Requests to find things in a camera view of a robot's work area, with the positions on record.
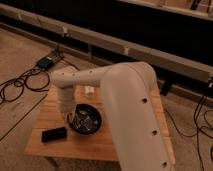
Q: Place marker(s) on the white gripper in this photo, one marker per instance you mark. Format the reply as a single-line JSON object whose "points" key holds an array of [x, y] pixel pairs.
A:
{"points": [[66, 101]]}

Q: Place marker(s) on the long wooden rail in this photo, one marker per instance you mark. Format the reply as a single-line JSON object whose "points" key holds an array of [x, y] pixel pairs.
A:
{"points": [[180, 65]]}

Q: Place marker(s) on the dark ceramic bowl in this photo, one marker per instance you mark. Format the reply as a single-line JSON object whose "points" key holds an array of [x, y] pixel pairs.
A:
{"points": [[87, 119]]}

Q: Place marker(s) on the black power adapter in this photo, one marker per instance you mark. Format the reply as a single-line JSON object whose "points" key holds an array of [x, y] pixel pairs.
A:
{"points": [[45, 63]]}

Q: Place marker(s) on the black rectangular phone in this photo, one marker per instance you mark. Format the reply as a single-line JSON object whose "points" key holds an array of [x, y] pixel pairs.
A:
{"points": [[53, 134]]}

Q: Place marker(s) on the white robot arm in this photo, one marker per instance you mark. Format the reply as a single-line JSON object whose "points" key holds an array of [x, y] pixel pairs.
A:
{"points": [[126, 96]]}

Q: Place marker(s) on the beige sponge block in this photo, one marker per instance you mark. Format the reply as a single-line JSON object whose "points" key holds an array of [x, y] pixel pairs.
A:
{"points": [[89, 91]]}

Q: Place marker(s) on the wooden table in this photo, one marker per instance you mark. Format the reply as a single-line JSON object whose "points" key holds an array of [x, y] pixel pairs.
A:
{"points": [[97, 146]]}

